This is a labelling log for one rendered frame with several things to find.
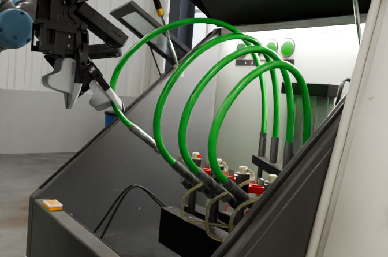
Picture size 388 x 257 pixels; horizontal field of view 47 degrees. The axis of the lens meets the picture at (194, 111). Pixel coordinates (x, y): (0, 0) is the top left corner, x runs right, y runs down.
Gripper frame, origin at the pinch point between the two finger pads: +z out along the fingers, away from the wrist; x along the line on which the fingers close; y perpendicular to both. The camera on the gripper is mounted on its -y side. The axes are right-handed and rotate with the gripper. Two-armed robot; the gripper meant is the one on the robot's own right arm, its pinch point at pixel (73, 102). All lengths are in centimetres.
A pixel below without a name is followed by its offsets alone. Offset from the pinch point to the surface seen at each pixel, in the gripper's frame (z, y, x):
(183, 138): 4.4, -14.0, 16.5
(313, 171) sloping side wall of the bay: 6.9, -26.6, 34.8
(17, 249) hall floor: 120, -57, -246
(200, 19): -20.5, -31.7, -6.6
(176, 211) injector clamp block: 23.1, -25.8, -1.1
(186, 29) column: -100, -375, -534
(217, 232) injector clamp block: 23.1, -25.7, 13.8
